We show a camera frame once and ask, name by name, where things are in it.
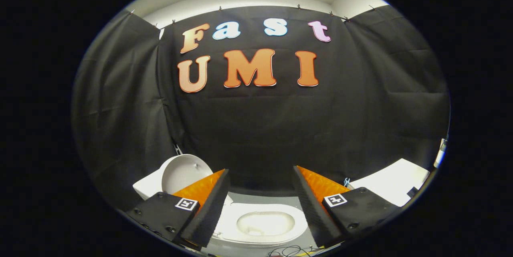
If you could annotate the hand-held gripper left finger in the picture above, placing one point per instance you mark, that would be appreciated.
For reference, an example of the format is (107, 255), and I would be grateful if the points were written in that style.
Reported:
(210, 209)

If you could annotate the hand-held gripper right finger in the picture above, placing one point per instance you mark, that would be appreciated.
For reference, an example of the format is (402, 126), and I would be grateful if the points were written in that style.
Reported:
(312, 209)

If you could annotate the white toilet bowl with seat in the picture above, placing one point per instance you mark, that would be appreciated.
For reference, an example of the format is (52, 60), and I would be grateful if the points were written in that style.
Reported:
(264, 211)

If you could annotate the white toilet tank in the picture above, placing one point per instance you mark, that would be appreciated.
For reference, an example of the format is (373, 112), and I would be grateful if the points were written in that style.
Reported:
(148, 187)

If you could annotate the white panelled door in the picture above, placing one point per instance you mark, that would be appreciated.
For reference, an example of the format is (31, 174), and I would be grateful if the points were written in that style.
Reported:
(394, 181)

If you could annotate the black backdrop cloth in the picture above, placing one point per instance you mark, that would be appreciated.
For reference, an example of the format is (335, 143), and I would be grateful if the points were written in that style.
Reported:
(260, 128)

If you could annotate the small dark box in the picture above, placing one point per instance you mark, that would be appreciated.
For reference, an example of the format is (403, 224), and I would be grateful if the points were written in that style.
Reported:
(413, 192)

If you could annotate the small white fixture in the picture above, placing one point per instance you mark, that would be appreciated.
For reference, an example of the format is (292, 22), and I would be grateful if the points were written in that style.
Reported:
(441, 152)

